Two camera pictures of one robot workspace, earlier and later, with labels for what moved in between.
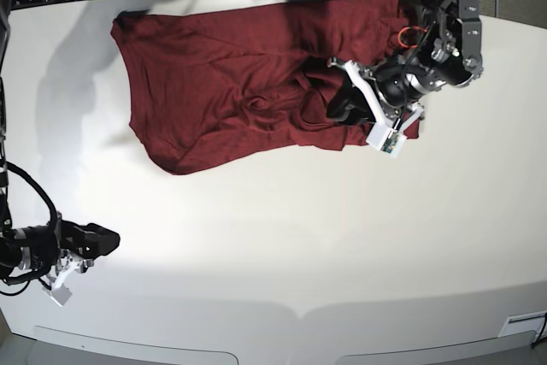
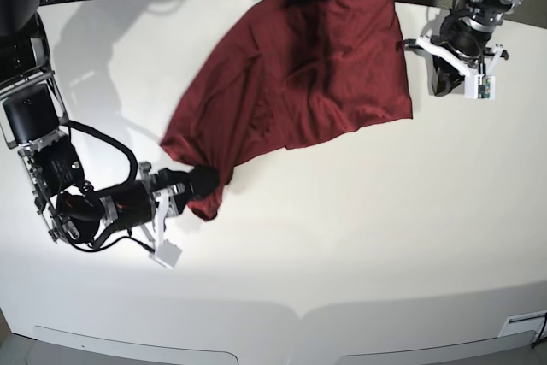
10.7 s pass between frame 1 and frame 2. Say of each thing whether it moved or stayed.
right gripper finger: moved
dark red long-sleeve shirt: moved
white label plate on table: stayed
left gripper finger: moved
